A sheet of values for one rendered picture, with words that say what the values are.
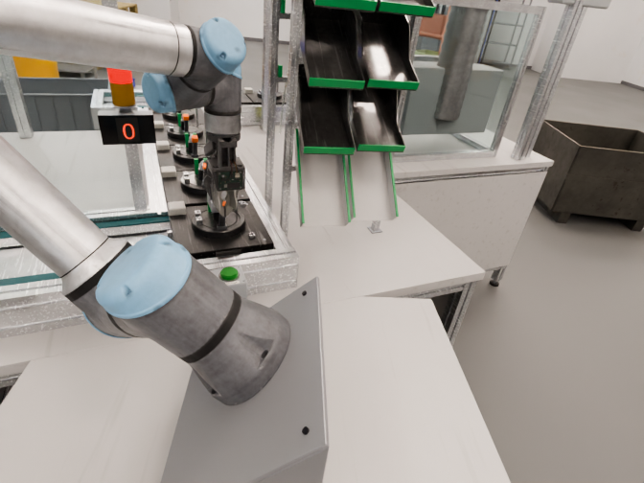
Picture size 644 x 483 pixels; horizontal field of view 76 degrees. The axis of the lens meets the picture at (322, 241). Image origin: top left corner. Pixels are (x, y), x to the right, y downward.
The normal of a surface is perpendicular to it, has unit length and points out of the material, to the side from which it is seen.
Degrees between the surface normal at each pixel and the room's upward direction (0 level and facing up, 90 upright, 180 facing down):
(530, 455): 0
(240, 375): 66
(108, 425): 0
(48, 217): 57
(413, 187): 90
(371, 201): 45
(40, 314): 90
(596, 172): 90
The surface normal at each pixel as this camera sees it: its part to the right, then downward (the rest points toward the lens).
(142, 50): 0.63, 0.59
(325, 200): 0.22, -0.21
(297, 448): -0.62, -0.65
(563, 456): 0.10, -0.84
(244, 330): 0.47, -0.37
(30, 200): 0.61, -0.07
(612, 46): 0.06, 0.54
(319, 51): 0.18, -0.53
